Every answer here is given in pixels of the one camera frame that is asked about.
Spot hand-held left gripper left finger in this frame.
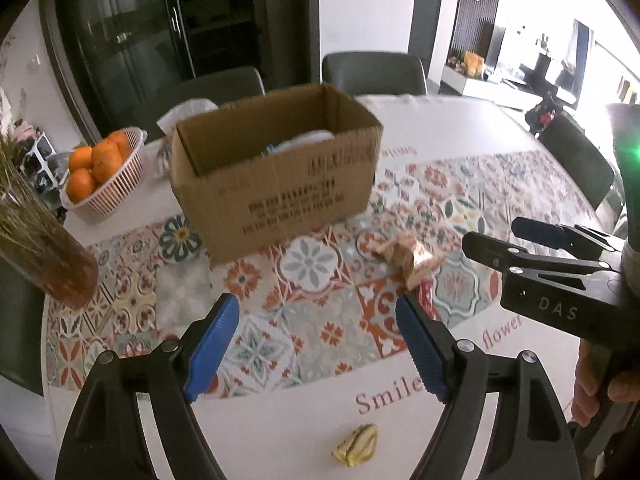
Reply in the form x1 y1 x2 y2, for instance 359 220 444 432
54 292 241 480

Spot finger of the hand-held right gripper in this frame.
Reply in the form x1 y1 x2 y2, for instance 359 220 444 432
461 231 623 275
511 216 626 253

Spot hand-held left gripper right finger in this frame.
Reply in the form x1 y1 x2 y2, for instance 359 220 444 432
395 292 581 480

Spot gold foil wrapper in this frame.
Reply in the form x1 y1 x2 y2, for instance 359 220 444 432
372 237 441 291

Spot brown cardboard box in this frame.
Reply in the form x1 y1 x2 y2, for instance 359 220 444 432
170 82 385 265

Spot white plush toy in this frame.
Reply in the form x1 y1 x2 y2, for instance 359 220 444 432
272 129 336 156

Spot person's right hand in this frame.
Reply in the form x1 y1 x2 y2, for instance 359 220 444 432
570 342 640 428

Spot small red wrapper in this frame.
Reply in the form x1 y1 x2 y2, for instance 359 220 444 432
417 280 441 321

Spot dark grey dining chair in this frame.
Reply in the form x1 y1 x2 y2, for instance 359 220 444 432
321 52 428 96
540 112 616 211
0 255 51 396
165 66 266 126

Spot yellow striped wrapper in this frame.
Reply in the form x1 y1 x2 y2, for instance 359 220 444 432
331 423 380 468

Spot black red object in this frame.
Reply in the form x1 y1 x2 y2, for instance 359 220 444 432
524 92 576 136

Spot white low cabinet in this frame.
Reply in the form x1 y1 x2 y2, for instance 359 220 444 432
440 65 546 111

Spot glass vase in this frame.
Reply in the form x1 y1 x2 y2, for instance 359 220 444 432
0 200 100 311

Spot orange bag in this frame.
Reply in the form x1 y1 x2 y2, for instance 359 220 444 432
462 51 486 78

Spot white plastic fruit basket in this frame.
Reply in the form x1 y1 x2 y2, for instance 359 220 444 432
59 127 148 219

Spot orange fruit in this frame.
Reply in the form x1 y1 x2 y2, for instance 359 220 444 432
67 145 96 173
106 131 133 158
66 169 98 203
91 141 125 183

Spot white plastic bag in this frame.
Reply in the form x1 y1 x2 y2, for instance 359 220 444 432
152 99 221 178

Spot dark interior door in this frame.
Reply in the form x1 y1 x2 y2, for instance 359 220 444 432
407 0 447 61

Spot dried flower bunch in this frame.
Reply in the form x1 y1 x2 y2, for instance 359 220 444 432
0 87 71 261

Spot white framed sunglasses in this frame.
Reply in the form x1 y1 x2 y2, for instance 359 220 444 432
20 132 70 191

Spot dark glass sliding door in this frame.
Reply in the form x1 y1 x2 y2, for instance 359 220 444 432
40 0 321 146

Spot dark slatted wall panel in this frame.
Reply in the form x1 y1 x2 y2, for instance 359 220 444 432
447 0 501 61

